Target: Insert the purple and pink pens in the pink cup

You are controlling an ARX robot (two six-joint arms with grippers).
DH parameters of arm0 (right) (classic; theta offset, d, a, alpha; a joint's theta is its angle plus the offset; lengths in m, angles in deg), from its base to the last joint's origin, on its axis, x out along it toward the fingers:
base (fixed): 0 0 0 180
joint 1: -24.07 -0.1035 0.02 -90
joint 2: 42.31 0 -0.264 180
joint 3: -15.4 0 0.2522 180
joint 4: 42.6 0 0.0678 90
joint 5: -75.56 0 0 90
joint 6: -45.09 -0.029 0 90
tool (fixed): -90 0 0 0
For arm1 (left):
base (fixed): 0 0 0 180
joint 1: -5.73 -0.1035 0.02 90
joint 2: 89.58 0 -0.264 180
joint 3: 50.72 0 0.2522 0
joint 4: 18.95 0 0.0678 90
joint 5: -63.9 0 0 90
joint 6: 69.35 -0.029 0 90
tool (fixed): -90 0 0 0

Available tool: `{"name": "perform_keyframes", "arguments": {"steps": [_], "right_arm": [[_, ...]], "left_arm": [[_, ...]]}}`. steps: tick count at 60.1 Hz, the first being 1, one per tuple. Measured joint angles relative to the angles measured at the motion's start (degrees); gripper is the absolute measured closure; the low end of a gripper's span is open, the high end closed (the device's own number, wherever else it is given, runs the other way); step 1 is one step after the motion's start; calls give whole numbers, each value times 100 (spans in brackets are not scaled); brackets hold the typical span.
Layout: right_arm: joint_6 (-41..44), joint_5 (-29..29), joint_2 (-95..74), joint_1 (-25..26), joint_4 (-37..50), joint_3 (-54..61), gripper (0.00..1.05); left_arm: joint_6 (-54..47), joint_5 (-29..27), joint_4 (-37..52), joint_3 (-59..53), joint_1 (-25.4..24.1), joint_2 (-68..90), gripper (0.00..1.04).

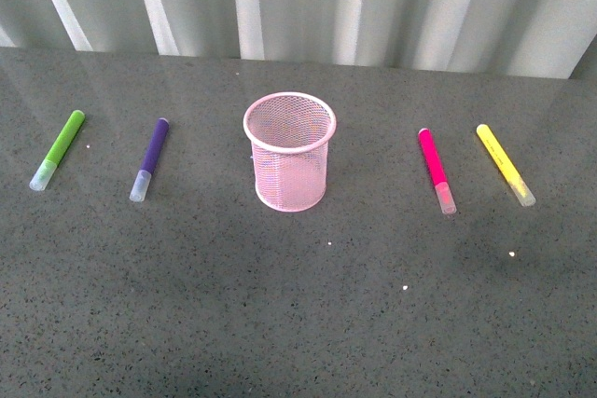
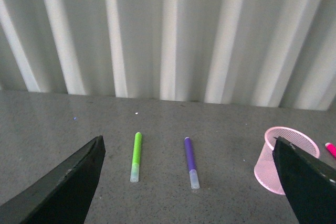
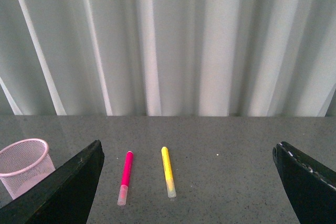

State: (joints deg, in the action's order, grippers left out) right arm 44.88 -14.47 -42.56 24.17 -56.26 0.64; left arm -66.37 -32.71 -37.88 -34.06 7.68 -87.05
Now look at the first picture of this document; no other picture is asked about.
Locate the white pleated curtain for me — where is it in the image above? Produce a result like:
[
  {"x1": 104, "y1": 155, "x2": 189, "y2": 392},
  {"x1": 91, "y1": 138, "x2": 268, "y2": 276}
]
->
[{"x1": 1, "y1": 0, "x2": 596, "y2": 79}]

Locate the green highlighter pen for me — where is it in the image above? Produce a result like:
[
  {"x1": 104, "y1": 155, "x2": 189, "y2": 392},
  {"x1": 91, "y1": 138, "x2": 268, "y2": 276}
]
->
[{"x1": 29, "y1": 110, "x2": 86, "y2": 191}]

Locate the yellow highlighter pen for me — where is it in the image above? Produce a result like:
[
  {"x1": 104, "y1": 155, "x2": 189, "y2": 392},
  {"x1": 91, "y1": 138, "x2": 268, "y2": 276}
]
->
[{"x1": 476, "y1": 124, "x2": 535, "y2": 207}]

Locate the purple highlighter pen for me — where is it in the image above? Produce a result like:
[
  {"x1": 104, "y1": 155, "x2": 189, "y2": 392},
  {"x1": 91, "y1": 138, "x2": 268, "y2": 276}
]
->
[{"x1": 129, "y1": 117, "x2": 170, "y2": 202}]

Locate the pink mesh pen cup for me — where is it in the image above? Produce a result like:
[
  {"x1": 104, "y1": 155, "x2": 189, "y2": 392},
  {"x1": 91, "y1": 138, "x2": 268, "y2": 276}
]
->
[{"x1": 243, "y1": 92, "x2": 337, "y2": 213}]

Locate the pink highlighter pen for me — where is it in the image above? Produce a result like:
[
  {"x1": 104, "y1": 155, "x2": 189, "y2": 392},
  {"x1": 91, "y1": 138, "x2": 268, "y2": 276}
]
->
[{"x1": 418, "y1": 128, "x2": 457, "y2": 215}]

